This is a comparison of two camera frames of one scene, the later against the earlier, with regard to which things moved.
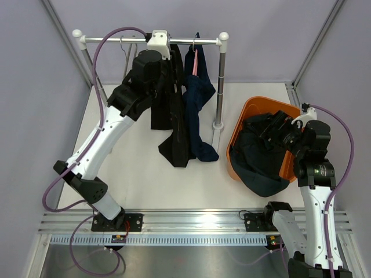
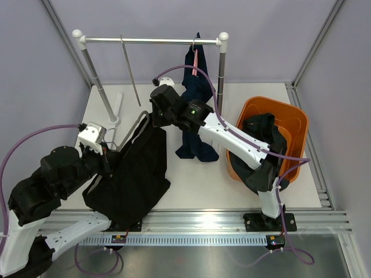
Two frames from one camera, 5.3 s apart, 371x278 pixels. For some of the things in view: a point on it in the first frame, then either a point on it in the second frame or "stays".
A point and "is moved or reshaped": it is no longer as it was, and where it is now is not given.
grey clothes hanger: x=127 y=55 is moved or reshaped
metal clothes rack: x=220 y=40 stays
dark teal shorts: x=258 y=163 stays
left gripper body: x=168 y=73 to x=102 y=163
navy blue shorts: x=197 y=90 stays
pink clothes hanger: x=195 y=68 stays
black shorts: x=169 y=113 to x=138 y=179
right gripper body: x=288 y=135 to x=161 y=119
